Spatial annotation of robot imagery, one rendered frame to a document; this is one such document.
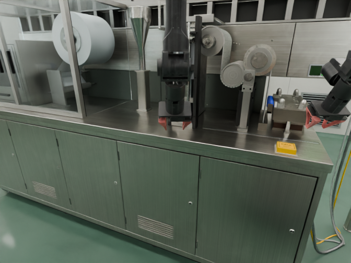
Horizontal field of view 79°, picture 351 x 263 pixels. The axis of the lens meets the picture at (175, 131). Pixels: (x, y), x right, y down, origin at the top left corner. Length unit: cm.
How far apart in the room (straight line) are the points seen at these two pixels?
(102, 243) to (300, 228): 128
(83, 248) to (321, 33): 201
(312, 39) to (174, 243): 144
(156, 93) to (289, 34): 95
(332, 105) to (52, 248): 182
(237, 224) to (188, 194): 29
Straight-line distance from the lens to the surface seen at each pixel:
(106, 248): 176
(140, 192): 134
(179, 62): 55
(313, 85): 391
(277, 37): 148
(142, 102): 148
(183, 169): 111
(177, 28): 54
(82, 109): 141
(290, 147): 99
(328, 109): 82
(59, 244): 190
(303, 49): 149
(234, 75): 117
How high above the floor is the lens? 130
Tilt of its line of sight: 21 degrees down
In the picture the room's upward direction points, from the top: straight up
